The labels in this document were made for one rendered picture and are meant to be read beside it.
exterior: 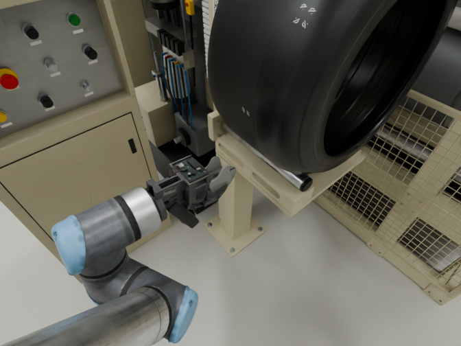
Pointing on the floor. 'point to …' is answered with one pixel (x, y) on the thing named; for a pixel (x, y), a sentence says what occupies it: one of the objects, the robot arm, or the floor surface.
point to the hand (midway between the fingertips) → (230, 173)
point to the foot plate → (232, 247)
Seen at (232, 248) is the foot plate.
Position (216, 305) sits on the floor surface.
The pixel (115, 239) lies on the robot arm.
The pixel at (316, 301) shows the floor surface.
